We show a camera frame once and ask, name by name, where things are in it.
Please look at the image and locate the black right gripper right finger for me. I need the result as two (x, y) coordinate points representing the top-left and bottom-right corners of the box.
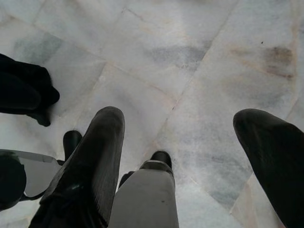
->
(233, 108), (304, 228)

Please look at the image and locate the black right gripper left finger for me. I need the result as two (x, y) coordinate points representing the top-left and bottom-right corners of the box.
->
(29, 106), (126, 228)

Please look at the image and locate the black t-shirt green logo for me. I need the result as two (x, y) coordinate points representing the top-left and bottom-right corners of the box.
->
(0, 53), (60, 127)

